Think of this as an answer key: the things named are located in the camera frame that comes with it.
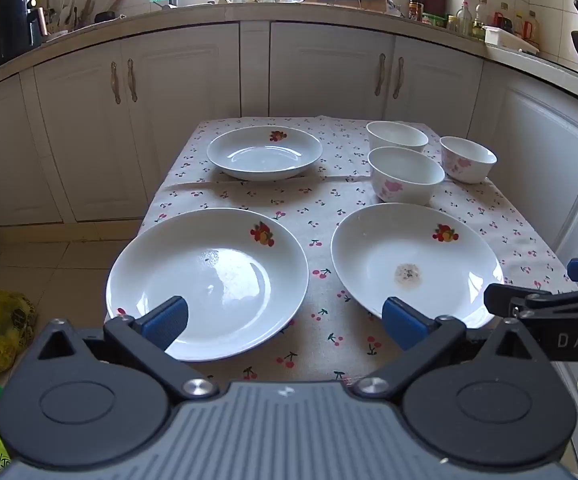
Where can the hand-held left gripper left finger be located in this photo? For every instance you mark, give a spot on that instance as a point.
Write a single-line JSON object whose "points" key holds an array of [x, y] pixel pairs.
{"points": [[166, 320]]}

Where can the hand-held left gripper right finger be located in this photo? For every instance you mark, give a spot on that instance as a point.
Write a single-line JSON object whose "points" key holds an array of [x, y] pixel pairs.
{"points": [[404, 322]]}

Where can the white fruit print plate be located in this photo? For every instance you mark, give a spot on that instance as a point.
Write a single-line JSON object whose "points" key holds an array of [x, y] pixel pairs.
{"points": [[229, 285], [264, 157], [394, 250]]}

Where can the white pink floral bowl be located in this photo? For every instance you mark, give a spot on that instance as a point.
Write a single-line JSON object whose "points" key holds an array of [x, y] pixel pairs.
{"points": [[404, 170], [469, 160], [394, 135]]}

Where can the white cabinet door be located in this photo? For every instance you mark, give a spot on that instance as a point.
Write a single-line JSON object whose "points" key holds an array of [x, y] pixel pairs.
{"points": [[324, 70], [544, 160], [184, 100], [4, 160], [79, 135], [439, 85]]}

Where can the cherry print tablecloth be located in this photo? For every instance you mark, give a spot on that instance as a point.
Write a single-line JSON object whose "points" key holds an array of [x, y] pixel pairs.
{"points": [[314, 195]]}

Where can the white plastic container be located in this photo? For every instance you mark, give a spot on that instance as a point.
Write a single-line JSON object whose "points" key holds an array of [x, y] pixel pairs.
{"points": [[509, 37]]}

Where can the small seasoning bottle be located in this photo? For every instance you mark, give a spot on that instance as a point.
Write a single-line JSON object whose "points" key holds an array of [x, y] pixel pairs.
{"points": [[519, 25]]}

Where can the red seasoning bottle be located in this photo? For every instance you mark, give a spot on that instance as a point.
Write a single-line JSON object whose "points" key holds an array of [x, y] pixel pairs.
{"points": [[504, 20]]}

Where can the narrow white cabinet panel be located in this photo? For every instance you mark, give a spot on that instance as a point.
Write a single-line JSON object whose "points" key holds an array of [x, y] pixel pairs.
{"points": [[255, 70]]}

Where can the clear glass bottle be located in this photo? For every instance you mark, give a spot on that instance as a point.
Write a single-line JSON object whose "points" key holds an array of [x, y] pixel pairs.
{"points": [[464, 22], [479, 20]]}

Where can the small glass jar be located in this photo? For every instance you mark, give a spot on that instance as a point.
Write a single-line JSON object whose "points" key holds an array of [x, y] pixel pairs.
{"points": [[452, 22]]}

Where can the dark sauce bottle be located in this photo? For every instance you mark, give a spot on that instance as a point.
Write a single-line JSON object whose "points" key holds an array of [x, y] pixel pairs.
{"points": [[415, 7]]}

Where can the small black pot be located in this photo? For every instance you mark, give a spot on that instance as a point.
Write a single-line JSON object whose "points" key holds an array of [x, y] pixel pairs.
{"points": [[105, 16]]}

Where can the black air fryer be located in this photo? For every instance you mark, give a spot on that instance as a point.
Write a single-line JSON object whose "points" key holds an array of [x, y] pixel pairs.
{"points": [[11, 30]]}

